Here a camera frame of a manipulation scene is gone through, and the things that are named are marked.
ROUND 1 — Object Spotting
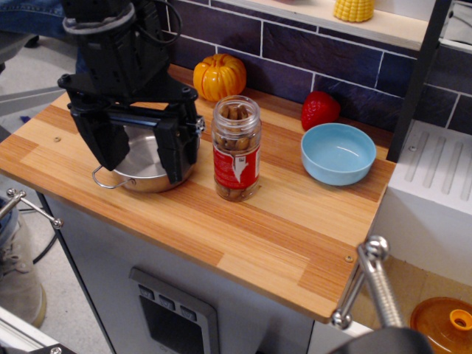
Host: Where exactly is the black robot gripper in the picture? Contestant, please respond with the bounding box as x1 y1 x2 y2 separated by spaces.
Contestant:
58 14 205 184

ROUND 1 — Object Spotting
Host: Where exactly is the clear almond jar red label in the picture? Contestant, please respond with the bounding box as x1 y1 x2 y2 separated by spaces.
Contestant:
212 95 262 201

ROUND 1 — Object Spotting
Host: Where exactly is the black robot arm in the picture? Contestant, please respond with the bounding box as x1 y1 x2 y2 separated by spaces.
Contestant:
58 1 205 186

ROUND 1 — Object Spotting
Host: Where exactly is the stainless steel pot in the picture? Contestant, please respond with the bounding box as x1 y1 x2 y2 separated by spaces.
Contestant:
92 126 193 192

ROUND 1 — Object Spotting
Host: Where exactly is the orange pot lid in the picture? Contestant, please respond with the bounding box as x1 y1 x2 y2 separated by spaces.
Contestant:
410 297 471 353

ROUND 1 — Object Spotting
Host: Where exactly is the orange toy pumpkin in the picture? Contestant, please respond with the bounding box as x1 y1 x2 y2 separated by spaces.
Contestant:
193 54 247 102

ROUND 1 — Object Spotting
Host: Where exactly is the blue jeans leg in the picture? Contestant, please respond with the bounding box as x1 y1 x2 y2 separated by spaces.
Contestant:
0 0 89 74

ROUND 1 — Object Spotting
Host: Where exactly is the red toy strawberry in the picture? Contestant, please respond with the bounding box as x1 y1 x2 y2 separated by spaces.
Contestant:
301 91 341 131

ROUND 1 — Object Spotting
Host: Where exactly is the grey oven control panel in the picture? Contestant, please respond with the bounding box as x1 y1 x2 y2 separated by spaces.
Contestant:
129 268 220 353

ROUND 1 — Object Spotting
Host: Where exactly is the light blue bowl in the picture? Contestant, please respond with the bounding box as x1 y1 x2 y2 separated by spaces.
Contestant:
301 123 377 186

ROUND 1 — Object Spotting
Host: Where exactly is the beige shoe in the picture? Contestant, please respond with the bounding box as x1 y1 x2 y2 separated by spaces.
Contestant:
1 212 46 327

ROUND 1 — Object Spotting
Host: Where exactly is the yellow toy corn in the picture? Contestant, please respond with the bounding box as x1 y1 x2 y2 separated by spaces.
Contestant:
333 0 375 23

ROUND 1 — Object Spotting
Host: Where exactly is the white sink drainboard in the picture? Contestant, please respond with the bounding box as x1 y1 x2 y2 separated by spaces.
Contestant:
389 121 471 214

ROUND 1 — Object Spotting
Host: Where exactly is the chrome rail left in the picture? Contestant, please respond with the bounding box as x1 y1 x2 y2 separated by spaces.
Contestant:
1 188 63 229

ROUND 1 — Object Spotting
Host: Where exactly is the wooden wall shelf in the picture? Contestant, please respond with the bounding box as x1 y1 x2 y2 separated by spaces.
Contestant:
227 0 434 50

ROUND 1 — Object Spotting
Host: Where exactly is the black shelf post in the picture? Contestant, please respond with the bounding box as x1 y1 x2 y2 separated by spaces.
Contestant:
386 0 453 162

